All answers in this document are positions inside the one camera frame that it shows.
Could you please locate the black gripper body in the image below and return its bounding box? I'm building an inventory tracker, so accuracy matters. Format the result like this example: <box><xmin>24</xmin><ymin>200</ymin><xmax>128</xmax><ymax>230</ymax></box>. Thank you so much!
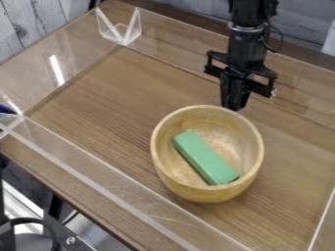
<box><xmin>204</xmin><ymin>24</ymin><xmax>277</xmax><ymax>98</ymax></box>

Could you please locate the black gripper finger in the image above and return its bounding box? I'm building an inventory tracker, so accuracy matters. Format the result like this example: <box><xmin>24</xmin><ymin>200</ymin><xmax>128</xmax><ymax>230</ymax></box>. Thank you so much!
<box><xmin>220</xmin><ymin>72</ymin><xmax>237</xmax><ymax>110</ymax></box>
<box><xmin>236</xmin><ymin>79</ymin><xmax>251</xmax><ymax>110</ymax></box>

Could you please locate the wooden brown bowl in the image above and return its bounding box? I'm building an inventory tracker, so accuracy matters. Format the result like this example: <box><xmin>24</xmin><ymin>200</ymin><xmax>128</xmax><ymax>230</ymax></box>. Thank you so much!
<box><xmin>150</xmin><ymin>105</ymin><xmax>264</xmax><ymax>203</ymax></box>

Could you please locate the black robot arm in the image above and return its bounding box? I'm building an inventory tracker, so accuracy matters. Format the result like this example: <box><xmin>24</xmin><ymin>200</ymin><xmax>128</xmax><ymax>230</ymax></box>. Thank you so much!
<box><xmin>204</xmin><ymin>0</ymin><xmax>279</xmax><ymax>111</ymax></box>

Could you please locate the green rectangular block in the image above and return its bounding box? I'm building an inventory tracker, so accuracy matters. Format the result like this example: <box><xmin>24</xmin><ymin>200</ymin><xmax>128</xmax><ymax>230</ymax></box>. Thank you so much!
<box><xmin>172</xmin><ymin>129</ymin><xmax>239</xmax><ymax>185</ymax></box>

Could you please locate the black table leg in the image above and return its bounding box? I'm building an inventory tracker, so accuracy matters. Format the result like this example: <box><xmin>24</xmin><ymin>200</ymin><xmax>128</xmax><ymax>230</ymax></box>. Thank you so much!
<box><xmin>48</xmin><ymin>195</ymin><xmax>64</xmax><ymax>220</ymax></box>

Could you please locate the clear acrylic enclosure wall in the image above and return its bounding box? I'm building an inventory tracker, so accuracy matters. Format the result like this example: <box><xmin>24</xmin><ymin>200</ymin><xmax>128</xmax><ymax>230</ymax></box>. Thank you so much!
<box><xmin>0</xmin><ymin>0</ymin><xmax>335</xmax><ymax>251</ymax></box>

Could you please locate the black metal bracket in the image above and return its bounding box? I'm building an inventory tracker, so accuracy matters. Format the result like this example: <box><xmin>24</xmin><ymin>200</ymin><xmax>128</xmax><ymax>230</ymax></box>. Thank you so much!
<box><xmin>42</xmin><ymin>214</ymin><xmax>97</xmax><ymax>251</ymax></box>

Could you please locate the black cable loop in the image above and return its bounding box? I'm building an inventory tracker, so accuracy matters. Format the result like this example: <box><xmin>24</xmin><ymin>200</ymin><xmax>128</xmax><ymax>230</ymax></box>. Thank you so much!
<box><xmin>8</xmin><ymin>217</ymin><xmax>62</xmax><ymax>251</ymax></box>

